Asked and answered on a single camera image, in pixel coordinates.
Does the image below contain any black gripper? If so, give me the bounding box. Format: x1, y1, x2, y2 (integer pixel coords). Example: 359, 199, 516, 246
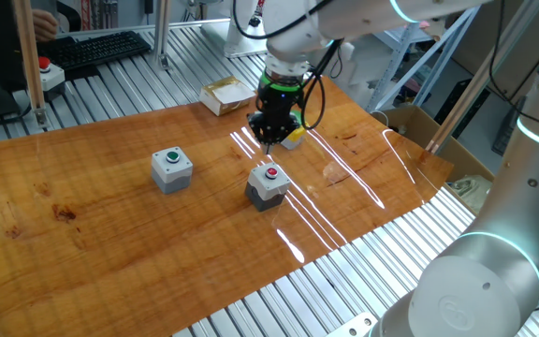
248, 86, 305, 155

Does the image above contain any yellow box green mushroom button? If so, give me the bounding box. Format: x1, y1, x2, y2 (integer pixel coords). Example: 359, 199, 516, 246
281, 110, 308, 151

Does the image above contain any grey box red button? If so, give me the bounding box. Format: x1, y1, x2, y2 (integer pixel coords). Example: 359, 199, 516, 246
244, 162, 292, 212

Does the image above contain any grey box green button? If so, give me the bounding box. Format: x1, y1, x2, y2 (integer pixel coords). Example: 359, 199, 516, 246
151, 146, 195, 196

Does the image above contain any bare person hand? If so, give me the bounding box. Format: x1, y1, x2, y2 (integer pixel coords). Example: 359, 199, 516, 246
32, 8, 59, 43

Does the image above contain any gold tissue pack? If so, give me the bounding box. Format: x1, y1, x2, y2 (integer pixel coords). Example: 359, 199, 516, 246
198, 75, 257, 117

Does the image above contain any white equipment base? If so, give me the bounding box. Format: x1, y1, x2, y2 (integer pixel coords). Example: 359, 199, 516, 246
199, 0, 270, 60

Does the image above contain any cardboard box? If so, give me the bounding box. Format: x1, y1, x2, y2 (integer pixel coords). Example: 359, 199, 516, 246
371, 103, 496, 188

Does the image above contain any black crate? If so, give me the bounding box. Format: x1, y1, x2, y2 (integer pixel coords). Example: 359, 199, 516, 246
432, 78, 491, 139

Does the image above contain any black keyboard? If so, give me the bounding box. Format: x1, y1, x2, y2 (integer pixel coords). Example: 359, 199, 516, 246
47, 30, 153, 71

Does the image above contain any crumpled greenish bag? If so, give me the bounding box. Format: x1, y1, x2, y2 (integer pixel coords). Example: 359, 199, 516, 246
446, 174, 493, 214

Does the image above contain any wood-grain table mat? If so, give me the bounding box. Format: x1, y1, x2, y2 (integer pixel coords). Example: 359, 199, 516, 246
0, 76, 456, 337

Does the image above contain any grey robot mounting plate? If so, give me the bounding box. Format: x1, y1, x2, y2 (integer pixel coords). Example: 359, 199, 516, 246
325, 311, 378, 337

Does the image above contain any white emergency stop box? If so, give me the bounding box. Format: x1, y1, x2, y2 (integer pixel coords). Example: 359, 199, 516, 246
37, 55, 67, 102

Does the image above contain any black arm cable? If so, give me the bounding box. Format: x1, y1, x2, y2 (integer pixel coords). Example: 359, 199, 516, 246
230, 0, 345, 132

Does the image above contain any aluminium frame post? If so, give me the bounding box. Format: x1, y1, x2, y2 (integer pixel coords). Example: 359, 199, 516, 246
153, 0, 173, 70

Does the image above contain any wood-coloured frame post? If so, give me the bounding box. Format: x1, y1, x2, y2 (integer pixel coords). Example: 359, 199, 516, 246
426, 0, 539, 155
11, 0, 49, 128

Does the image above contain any pale metal shelf frame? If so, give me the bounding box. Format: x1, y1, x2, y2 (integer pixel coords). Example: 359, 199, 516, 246
367, 7, 482, 113

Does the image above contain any aluminium frame rail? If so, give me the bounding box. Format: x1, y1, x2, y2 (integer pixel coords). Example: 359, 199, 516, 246
58, 17, 233, 39

